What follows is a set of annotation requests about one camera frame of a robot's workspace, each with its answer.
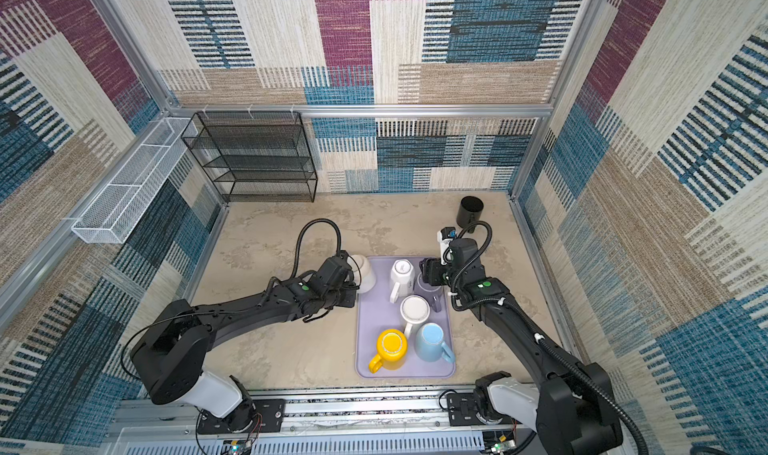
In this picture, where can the white tall mug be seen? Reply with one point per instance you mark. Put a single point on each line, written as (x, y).
(401, 279)

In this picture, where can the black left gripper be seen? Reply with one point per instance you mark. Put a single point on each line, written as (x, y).
(351, 289)

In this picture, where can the white wire mesh basket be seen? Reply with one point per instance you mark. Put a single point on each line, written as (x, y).
(114, 213)

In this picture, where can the white speckled mug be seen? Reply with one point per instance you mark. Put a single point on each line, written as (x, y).
(364, 275)

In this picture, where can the yellow mug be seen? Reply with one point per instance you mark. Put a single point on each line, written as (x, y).
(390, 351)

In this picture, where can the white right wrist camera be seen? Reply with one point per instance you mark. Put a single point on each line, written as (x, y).
(444, 237)

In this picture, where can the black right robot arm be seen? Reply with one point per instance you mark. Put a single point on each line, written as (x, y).
(569, 409)

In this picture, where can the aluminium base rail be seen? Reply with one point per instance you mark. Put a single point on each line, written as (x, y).
(416, 419)

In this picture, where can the white mug dark rim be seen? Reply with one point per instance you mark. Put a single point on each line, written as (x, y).
(414, 311)

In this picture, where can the black mug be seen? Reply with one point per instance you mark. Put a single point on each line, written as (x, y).
(469, 212)

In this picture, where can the black wire shelf rack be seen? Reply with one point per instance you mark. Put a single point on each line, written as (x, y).
(262, 156)

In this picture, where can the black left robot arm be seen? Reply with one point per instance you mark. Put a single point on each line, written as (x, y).
(169, 356)

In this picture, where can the light blue mug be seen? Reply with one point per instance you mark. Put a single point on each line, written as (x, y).
(430, 344)

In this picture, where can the purple mug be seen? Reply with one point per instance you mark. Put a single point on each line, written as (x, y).
(432, 294)

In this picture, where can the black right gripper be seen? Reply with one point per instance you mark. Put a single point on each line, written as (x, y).
(430, 270)

